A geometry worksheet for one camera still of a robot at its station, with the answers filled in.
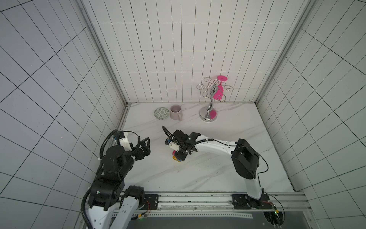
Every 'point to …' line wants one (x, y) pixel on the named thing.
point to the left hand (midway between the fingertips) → (141, 144)
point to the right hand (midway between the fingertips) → (179, 149)
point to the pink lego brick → (173, 152)
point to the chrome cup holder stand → (209, 113)
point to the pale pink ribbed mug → (176, 112)
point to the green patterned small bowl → (161, 113)
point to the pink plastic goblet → (219, 94)
